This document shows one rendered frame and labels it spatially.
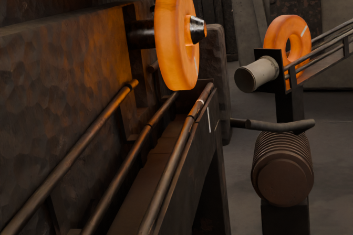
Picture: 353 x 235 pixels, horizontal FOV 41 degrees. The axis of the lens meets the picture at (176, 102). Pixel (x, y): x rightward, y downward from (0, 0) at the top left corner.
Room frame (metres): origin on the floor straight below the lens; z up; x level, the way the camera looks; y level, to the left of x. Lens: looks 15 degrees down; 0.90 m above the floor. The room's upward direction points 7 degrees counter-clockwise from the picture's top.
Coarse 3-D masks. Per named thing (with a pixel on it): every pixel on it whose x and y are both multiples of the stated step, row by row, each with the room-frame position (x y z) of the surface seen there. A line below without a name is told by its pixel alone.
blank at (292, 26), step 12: (276, 24) 1.09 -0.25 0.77; (288, 24) 1.10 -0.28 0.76; (300, 24) 1.13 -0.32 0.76; (276, 36) 1.06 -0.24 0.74; (288, 36) 1.09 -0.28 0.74; (300, 36) 1.13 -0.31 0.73; (276, 48) 1.06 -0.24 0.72; (300, 48) 1.13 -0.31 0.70; (288, 60) 1.09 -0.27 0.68; (300, 72) 1.12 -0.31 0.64
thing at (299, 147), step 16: (256, 144) 1.04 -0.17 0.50; (272, 144) 0.95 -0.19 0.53; (288, 144) 0.94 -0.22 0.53; (304, 144) 0.98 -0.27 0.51; (256, 160) 0.93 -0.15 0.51; (272, 160) 0.90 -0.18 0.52; (288, 160) 0.89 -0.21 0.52; (304, 160) 0.90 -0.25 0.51; (256, 176) 0.91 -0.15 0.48; (272, 176) 0.89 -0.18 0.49; (288, 176) 0.88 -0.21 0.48; (304, 176) 0.88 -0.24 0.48; (256, 192) 0.91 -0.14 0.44; (272, 192) 0.89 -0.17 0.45; (288, 192) 0.88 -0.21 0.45; (304, 192) 0.88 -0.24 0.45; (272, 208) 0.92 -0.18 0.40; (288, 208) 0.91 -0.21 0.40; (304, 208) 0.91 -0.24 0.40; (272, 224) 0.92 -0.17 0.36; (288, 224) 0.91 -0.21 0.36; (304, 224) 0.91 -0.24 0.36
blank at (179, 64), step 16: (160, 0) 0.66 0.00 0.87; (176, 0) 0.65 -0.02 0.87; (192, 0) 0.75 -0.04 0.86; (160, 16) 0.64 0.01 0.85; (176, 16) 0.64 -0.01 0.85; (160, 32) 0.63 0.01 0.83; (176, 32) 0.63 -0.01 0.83; (160, 48) 0.63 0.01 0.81; (176, 48) 0.63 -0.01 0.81; (192, 48) 0.73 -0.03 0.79; (160, 64) 0.64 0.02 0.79; (176, 64) 0.63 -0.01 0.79; (192, 64) 0.70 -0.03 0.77; (176, 80) 0.65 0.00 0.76; (192, 80) 0.69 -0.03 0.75
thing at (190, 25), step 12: (132, 24) 0.71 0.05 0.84; (144, 24) 0.70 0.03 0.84; (192, 24) 0.68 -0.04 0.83; (204, 24) 0.69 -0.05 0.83; (132, 36) 0.70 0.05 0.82; (144, 36) 0.69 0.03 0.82; (192, 36) 0.68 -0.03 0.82; (204, 36) 0.69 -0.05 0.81; (132, 48) 0.71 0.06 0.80; (144, 48) 0.71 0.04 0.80
